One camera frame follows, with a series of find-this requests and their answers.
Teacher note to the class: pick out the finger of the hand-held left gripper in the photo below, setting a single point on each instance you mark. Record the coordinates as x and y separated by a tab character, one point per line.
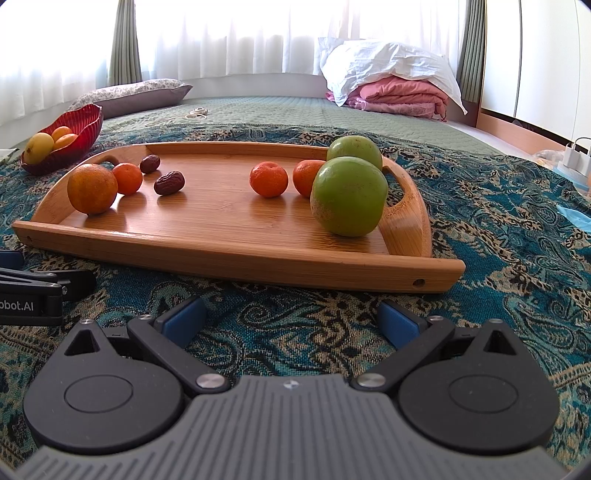
74	282
10	259

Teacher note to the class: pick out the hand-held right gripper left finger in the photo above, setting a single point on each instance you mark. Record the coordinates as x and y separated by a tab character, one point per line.
182	321

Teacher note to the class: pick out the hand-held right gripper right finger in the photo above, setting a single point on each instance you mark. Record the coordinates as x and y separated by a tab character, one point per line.
397	323

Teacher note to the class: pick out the large textured orange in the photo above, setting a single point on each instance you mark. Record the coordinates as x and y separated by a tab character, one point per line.
92	188

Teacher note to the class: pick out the wooden serving tray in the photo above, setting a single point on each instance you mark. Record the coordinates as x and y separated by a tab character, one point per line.
221	217

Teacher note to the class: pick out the orange mandarin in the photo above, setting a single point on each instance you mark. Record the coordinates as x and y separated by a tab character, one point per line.
128	179
305	177
268	180

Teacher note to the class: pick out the green apple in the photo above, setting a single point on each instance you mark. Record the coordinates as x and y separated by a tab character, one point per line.
355	146
348	196

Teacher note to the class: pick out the dark red date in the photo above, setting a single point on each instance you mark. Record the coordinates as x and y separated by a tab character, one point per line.
169	183
150	164

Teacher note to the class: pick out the teal paisley blanket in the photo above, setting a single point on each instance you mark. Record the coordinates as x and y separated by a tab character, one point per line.
286	323

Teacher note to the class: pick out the yellow fruit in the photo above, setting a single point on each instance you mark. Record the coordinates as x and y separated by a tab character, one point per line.
39	146

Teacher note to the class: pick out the red glass bowl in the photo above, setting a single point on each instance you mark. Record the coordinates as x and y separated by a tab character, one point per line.
78	124

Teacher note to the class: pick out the floral grey pillow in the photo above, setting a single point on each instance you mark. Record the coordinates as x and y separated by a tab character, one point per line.
138	94

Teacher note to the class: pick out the white mattress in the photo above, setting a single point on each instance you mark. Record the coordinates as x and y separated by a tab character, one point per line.
480	136

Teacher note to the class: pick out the light blue face mask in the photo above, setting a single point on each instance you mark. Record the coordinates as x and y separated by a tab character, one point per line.
576	218

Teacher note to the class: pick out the clear plastic wrapper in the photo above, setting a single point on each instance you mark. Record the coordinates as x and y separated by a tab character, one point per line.
547	156

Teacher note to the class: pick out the light blue box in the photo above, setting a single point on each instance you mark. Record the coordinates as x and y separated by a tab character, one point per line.
570	177

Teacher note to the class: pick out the green quilted bedspread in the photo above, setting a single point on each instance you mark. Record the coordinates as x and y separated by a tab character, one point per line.
277	113

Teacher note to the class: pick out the folded pink blanket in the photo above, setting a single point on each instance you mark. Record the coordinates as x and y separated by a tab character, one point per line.
397	94

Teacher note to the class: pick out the white charger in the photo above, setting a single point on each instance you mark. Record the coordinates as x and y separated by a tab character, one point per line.
572	156

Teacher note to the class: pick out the white crumpled pillow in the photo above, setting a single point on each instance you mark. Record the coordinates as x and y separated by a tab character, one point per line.
392	57

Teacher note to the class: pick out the white wardrobe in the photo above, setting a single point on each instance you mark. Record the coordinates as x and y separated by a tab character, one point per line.
531	55

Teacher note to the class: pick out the wooden bed frame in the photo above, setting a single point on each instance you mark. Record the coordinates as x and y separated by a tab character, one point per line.
508	129

